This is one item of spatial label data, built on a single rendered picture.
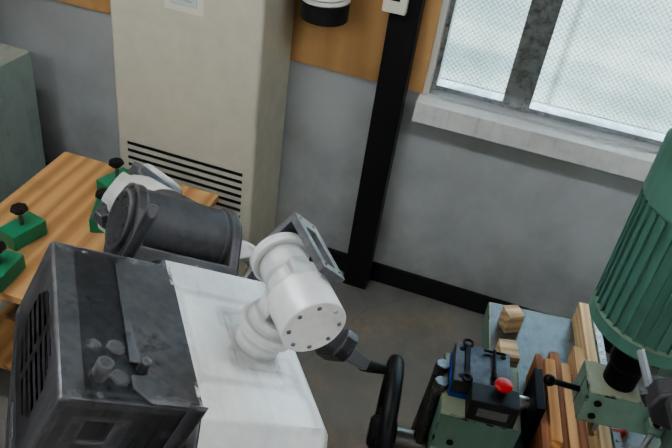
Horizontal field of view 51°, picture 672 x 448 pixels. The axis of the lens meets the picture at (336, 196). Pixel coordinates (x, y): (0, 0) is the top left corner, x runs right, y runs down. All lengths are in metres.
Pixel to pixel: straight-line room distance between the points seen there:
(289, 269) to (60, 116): 2.51
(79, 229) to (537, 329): 1.35
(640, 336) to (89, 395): 0.73
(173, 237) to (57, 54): 2.18
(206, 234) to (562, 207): 1.81
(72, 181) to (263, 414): 1.80
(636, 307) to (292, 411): 0.52
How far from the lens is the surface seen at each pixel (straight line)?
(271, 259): 0.71
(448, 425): 1.24
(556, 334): 1.52
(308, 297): 0.66
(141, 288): 0.74
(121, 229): 0.87
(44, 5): 2.95
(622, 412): 1.24
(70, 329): 0.66
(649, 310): 1.03
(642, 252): 1.01
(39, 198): 2.35
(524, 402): 1.29
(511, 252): 2.67
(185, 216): 0.88
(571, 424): 1.30
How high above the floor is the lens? 1.89
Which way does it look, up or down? 35 degrees down
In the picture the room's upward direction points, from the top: 9 degrees clockwise
